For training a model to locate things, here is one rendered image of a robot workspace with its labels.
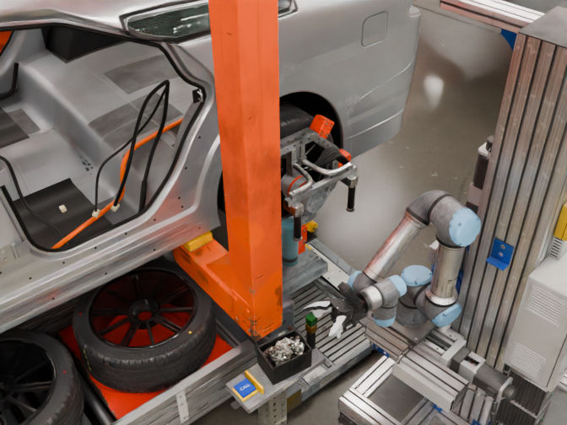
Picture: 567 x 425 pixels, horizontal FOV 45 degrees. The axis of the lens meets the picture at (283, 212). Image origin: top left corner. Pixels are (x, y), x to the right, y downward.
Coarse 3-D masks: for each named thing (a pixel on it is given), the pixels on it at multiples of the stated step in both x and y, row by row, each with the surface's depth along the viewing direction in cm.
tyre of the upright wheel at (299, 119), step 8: (280, 104) 336; (288, 104) 340; (280, 112) 327; (288, 112) 328; (296, 112) 331; (304, 112) 336; (280, 120) 322; (288, 120) 322; (296, 120) 325; (304, 120) 328; (312, 120) 332; (280, 128) 320; (288, 128) 323; (296, 128) 327; (304, 128) 331; (280, 136) 323; (328, 136) 346; (224, 208) 336
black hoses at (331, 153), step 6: (324, 150) 328; (330, 150) 326; (336, 150) 327; (324, 156) 326; (330, 156) 325; (336, 156) 324; (342, 156) 325; (318, 162) 327; (324, 162) 326; (330, 162) 325; (342, 162) 331; (348, 162) 330
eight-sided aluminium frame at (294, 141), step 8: (288, 136) 322; (296, 136) 324; (304, 136) 322; (312, 136) 324; (280, 144) 319; (288, 144) 317; (296, 144) 320; (320, 144) 331; (328, 144) 336; (280, 152) 315; (288, 152) 319; (336, 160) 346; (328, 168) 353; (336, 168) 349; (336, 184) 356; (328, 192) 356; (320, 208) 358; (304, 216) 355; (312, 216) 356
